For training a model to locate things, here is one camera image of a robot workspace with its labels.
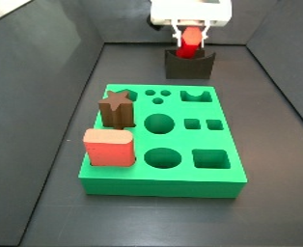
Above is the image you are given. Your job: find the green shape sorter board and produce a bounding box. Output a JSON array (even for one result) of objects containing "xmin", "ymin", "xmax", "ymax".
[{"xmin": 78, "ymin": 84, "xmax": 246, "ymax": 198}]

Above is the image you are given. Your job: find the red hexagon prism block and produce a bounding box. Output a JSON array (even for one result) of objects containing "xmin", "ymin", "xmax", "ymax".
[{"xmin": 176, "ymin": 27, "xmax": 202, "ymax": 59}]

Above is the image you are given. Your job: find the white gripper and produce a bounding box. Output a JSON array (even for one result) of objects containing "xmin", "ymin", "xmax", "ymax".
[{"xmin": 149, "ymin": 0, "xmax": 232, "ymax": 48}]

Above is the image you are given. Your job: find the black curved holder stand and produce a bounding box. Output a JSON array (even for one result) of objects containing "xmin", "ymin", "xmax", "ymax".
[{"xmin": 165, "ymin": 49, "xmax": 216, "ymax": 79}]

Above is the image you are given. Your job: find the brown star block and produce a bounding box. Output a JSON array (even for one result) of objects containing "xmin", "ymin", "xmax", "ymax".
[{"xmin": 97, "ymin": 91, "xmax": 134, "ymax": 129}]

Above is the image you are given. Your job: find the salmon rounded rectangle block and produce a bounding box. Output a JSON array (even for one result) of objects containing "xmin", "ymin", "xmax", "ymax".
[{"xmin": 83, "ymin": 128, "xmax": 134, "ymax": 167}]

